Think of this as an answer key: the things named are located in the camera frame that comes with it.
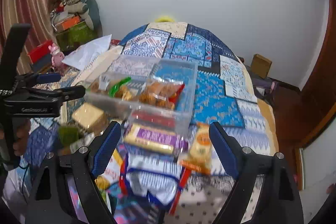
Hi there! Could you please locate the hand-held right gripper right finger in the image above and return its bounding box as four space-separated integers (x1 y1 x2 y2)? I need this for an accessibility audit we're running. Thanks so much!
209 122 305 224

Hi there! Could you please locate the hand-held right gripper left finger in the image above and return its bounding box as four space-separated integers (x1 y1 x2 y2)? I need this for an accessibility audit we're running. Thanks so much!
25 121 122 224

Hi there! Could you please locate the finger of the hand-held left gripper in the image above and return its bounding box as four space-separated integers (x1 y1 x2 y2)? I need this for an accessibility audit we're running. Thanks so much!
33 85 87 104
26 72 62 88

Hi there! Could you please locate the clear plastic container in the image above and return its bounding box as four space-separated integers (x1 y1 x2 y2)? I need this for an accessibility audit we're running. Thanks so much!
84 55 198 135

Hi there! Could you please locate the person's left hand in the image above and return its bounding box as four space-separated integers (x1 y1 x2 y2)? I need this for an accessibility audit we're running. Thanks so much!
12 119 31 159

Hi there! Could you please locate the orange and yellow snack packet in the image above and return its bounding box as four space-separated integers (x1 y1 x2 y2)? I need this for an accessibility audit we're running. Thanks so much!
178 123 213 174

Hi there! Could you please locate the pink plush toy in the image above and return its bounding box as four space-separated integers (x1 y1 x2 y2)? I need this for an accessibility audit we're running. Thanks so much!
49 43 66 67

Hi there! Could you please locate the brown snack packet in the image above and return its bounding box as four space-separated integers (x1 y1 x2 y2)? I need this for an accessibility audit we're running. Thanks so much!
88 77 109 94

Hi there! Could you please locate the red box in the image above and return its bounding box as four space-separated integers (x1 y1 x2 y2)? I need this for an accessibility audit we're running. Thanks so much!
28 40 54 63

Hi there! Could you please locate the tan cracker packet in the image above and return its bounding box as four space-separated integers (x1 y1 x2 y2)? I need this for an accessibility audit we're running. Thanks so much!
71 103 109 132

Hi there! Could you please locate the green snack packet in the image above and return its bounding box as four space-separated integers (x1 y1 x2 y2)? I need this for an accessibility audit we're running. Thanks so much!
58 124 83 148

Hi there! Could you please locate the beige quilted cloth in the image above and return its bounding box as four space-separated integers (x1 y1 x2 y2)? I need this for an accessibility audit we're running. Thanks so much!
71 45 124 84

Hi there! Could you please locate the white plastic bag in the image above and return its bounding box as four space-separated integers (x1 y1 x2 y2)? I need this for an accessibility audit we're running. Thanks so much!
62 34 113 71

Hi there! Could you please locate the purple and yellow snack packet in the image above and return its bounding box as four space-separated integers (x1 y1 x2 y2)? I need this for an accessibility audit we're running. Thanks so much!
123 123 189 155

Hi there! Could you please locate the green wrapper snack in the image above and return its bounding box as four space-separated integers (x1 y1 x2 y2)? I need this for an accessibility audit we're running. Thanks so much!
108 77 132 98

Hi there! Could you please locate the green box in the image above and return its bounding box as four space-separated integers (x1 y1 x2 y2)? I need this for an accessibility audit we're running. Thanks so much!
55 21 98 52

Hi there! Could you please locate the blue patchwork blanket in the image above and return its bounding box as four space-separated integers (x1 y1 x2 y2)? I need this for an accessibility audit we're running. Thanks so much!
8 22 279 224

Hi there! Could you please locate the white blue-edged snack packet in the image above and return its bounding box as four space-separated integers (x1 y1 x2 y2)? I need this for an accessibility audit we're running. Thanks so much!
119 154 191 215

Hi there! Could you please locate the red snack packet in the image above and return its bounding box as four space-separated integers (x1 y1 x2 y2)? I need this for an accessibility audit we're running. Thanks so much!
130 110 177 128

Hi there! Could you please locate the orange box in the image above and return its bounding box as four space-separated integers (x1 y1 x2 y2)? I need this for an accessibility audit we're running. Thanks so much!
54 15 82 32

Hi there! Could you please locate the purple patterned snack packet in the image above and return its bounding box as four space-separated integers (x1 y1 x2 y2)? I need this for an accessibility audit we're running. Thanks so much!
106 185 164 224

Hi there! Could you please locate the orange cracker packet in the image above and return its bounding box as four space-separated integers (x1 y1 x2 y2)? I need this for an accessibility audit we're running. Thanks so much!
139 81 184 110

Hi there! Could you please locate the pile of clothes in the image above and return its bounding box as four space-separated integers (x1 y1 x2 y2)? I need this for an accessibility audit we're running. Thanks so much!
50 0 101 30

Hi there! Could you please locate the cardboard box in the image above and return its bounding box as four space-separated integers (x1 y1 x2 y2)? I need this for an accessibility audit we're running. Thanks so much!
250 54 273 79

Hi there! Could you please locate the wooden door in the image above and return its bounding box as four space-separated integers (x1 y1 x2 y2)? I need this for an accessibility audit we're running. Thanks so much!
273 0 336 190

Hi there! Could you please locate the yellow plastic item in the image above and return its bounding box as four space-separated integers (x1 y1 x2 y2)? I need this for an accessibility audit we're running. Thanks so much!
154 14 176 23

